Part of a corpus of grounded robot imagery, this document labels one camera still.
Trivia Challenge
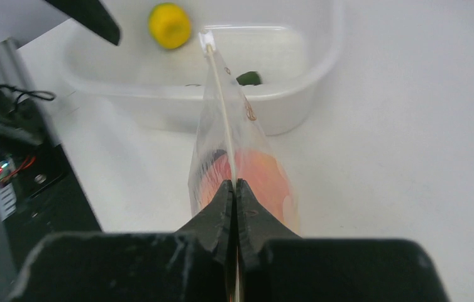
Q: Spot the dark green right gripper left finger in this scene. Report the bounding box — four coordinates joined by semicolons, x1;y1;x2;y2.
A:
8;180;234;301

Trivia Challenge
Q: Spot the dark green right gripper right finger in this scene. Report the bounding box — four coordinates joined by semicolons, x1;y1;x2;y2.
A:
235;180;448;301

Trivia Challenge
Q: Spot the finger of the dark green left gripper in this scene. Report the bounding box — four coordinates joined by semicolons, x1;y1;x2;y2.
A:
45;0;121;46

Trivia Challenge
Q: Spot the toy peach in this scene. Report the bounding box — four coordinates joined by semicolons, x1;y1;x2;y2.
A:
189;150;299;232

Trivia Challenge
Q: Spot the clear polka dot zip bag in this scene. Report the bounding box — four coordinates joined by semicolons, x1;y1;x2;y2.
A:
188;30;283;215

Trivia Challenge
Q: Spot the yellow toy lemon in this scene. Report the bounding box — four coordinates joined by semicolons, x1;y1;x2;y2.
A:
148;3;192;50

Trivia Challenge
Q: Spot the dark green toy avocado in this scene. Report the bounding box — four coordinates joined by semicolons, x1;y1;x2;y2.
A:
236;71;263;86

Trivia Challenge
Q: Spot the white plastic colander basket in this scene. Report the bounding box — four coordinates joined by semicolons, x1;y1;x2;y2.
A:
58;1;344;135

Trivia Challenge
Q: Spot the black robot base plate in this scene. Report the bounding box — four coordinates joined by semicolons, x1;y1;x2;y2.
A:
0;144;102;272

